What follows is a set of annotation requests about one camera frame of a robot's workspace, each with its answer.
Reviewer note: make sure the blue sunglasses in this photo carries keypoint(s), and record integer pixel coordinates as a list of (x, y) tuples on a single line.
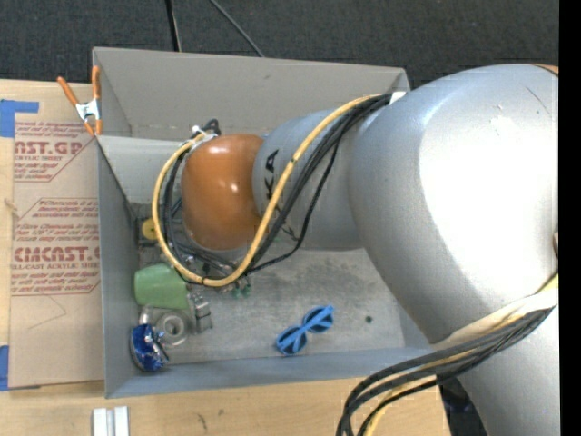
[(303, 330)]

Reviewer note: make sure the yellow round toy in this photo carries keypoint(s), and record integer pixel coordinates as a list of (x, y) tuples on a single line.
[(148, 230)]

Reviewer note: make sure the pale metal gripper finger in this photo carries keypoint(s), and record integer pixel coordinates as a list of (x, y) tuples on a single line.
[(195, 299), (204, 320)]

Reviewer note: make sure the pale green cup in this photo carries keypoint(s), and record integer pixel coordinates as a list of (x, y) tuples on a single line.
[(160, 287)]

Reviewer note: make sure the blue and white ball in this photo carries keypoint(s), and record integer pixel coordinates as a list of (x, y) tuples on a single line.
[(146, 348)]

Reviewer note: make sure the grey metal bin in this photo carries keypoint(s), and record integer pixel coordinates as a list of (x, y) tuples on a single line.
[(254, 316)]

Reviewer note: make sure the brown cardboard board red print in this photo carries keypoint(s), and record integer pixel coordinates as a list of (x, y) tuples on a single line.
[(54, 325)]

